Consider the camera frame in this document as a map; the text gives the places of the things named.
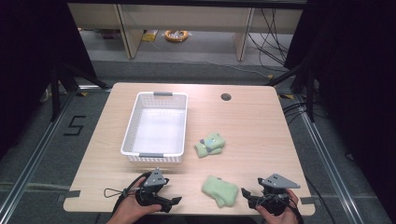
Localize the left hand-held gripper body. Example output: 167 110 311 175
136 167 171 208

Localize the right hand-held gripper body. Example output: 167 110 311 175
256 173 302 217

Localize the person's right hand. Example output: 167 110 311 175
254 189 301 224

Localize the person's left hand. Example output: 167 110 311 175
106 186 163 224

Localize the plain green fuzzy sock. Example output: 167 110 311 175
201 175 240 209

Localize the white plastic basket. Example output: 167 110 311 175
120 91 189 164

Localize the green sponge toy upper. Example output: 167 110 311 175
193 132 226 160

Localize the black metal stand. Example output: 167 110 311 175
264 58 316 123
49 61 110 123

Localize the dark curtain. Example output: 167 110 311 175
283 0 396 218
0 0 98 160

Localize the yellow packet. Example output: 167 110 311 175
141 29 159 43

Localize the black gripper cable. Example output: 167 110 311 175
288 195 305 224

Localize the black floor cable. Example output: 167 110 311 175
303 175 338 224

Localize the black cord loop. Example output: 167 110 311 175
103 187 138 200

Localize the aluminium floor rail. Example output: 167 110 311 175
0 89 78 216
295 94 367 224

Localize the black cable bundle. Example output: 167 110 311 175
247 8 291 67

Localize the light wooden desk frame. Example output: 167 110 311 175
67 2 304 63

